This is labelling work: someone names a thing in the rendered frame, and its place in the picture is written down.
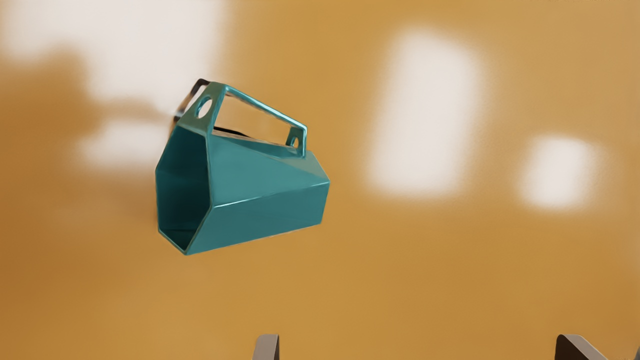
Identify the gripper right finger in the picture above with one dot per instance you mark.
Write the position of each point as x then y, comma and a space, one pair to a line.
575, 349

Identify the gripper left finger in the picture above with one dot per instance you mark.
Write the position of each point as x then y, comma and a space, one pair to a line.
266, 348

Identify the teal faceted mug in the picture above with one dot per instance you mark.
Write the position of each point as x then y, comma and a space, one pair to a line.
260, 192

